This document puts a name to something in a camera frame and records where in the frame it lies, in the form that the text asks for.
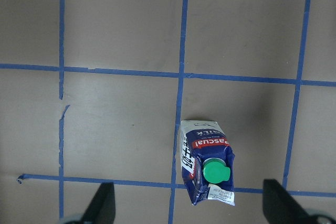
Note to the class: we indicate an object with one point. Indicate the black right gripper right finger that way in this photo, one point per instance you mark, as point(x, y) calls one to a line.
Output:
point(280, 207)

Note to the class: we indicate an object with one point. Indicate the blue white milk carton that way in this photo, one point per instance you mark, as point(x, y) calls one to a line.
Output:
point(206, 162)

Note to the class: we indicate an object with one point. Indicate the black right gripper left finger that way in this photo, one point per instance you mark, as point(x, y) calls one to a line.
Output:
point(102, 207)

